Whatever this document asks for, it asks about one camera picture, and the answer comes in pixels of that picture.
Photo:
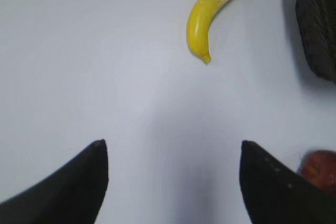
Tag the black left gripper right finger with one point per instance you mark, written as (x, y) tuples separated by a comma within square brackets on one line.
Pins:
[(272, 193)]

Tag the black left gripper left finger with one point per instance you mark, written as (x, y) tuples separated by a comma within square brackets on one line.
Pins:
[(72, 194)]

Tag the dark woven basket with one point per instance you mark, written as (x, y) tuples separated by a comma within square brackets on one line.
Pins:
[(316, 22)]

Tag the dark red apple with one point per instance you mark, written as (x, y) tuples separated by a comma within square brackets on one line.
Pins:
[(318, 168)]

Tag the yellow banana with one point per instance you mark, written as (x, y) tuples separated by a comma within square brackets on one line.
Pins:
[(198, 25)]

